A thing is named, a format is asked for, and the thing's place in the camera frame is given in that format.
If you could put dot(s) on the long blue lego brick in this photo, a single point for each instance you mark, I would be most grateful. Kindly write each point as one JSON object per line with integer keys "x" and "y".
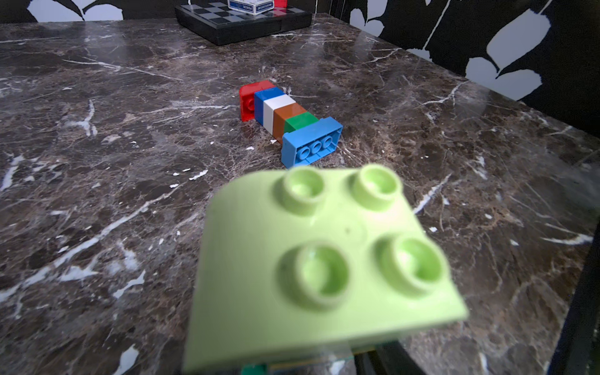
{"x": 311, "y": 143}

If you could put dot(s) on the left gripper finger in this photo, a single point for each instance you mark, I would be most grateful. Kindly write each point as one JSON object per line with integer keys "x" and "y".
{"x": 387, "y": 359}

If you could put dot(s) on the red lego brick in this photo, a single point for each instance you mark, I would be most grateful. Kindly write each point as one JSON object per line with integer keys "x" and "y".
{"x": 246, "y": 95}

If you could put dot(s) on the cream lego brick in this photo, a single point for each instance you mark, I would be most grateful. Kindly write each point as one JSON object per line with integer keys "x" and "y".
{"x": 295, "y": 263}

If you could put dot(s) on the black white chessboard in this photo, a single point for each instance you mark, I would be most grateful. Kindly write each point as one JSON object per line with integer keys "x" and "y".
{"x": 215, "y": 22}

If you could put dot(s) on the small green lego brick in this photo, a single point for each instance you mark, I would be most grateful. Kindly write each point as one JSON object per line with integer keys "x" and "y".
{"x": 299, "y": 121}

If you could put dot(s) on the playing card deck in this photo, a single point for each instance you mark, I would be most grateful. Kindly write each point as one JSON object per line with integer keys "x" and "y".
{"x": 252, "y": 7}

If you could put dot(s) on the red block on chessboard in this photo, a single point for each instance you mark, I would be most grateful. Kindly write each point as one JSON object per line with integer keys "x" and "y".
{"x": 280, "y": 3}

